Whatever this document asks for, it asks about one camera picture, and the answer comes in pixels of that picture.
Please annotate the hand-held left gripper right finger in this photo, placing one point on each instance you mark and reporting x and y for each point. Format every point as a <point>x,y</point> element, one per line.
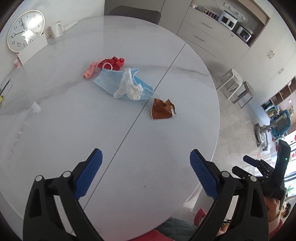
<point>203,176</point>

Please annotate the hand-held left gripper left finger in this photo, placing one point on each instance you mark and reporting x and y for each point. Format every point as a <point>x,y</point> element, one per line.
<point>89,175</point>

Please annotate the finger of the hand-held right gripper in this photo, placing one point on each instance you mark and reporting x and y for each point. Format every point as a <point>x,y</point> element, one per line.
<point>240,172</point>
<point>251,161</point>

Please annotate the brown torn wrapper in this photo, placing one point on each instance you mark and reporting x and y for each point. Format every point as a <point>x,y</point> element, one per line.
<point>160,110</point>

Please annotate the blue face mask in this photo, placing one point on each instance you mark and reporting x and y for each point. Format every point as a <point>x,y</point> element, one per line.
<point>107,80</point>

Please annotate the white tissue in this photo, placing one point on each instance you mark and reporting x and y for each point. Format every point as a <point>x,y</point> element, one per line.
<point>129,87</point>

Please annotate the pink paper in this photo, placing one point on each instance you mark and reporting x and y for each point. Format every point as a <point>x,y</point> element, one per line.
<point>90,70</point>

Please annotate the red paper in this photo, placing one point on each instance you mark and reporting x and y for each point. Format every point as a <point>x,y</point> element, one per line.
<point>113,62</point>

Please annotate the person's right forearm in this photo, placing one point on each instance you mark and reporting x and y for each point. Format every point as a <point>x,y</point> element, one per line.
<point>275,226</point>

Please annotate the person's right hand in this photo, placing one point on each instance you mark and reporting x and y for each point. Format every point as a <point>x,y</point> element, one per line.
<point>272,207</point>

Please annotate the grey fuzzy garment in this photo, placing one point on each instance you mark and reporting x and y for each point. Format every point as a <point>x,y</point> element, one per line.
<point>178,228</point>

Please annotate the open shelf cabinet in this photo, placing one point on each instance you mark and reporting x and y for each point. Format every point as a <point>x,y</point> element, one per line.
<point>282,97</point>

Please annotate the grey stool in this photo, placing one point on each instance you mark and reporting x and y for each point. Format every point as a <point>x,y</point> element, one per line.
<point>247,89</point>

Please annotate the red garment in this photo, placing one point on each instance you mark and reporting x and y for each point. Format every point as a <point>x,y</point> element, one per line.
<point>150,236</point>

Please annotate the white stool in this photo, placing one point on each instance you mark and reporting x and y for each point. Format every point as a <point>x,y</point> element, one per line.
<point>235,77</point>

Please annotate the clear plastic bottle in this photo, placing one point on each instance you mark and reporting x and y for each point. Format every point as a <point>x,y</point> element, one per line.
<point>36,107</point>

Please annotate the black pen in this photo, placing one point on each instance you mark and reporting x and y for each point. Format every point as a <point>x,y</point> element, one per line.
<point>7,82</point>

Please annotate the silver toaster oven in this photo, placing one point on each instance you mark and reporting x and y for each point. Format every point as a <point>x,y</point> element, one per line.
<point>244,33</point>

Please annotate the small pink item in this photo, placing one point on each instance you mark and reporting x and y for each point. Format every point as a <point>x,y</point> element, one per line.
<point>17,63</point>

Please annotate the white cardboard box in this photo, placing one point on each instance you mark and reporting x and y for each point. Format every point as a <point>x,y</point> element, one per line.
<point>32,51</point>

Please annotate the white kitchen appliance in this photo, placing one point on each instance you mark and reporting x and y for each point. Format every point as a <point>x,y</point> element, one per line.
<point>227,19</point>

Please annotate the white mug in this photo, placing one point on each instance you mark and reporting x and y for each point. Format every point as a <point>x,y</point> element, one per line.
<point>55,30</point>

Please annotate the white dish rack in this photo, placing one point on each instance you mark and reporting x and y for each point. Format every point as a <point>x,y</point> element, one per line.
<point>209,12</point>

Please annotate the grey chair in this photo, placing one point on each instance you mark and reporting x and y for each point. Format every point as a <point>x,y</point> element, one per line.
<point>136,14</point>

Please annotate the beige wall cabinet unit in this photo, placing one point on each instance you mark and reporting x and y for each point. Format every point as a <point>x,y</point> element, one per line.
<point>254,58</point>

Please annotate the white wall rack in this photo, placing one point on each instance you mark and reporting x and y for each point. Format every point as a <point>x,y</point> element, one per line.
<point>238,12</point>

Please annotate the round white wall clock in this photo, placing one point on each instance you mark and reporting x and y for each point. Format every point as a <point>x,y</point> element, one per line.
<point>25,31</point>

